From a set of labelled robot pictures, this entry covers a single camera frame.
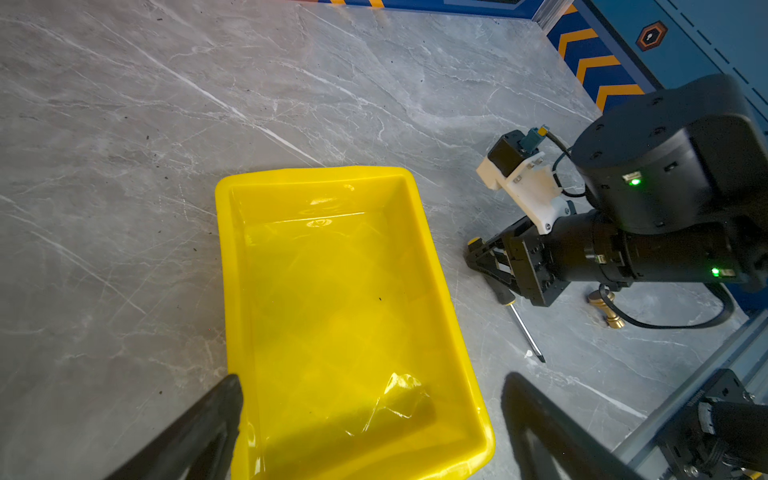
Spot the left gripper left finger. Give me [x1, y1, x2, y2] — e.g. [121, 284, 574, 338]
[109, 374, 243, 479]

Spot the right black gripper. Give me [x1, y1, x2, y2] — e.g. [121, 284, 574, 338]
[464, 217, 569, 307]

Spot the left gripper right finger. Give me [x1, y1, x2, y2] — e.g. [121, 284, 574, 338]
[501, 372, 640, 479]

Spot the black yellow screwdriver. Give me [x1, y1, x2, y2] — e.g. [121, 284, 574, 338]
[485, 277, 546, 364]

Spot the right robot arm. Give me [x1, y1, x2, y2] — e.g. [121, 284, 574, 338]
[465, 74, 767, 327]

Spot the yellow plastic bin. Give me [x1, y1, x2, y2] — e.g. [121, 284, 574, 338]
[215, 166, 496, 479]

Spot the brass fitting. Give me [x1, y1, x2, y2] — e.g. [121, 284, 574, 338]
[587, 289, 626, 329]

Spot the aluminium front rail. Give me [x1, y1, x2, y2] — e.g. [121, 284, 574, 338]
[613, 310, 767, 479]

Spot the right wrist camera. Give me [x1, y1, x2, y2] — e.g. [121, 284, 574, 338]
[476, 126, 575, 235]

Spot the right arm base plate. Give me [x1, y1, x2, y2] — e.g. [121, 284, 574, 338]
[657, 369, 767, 479]

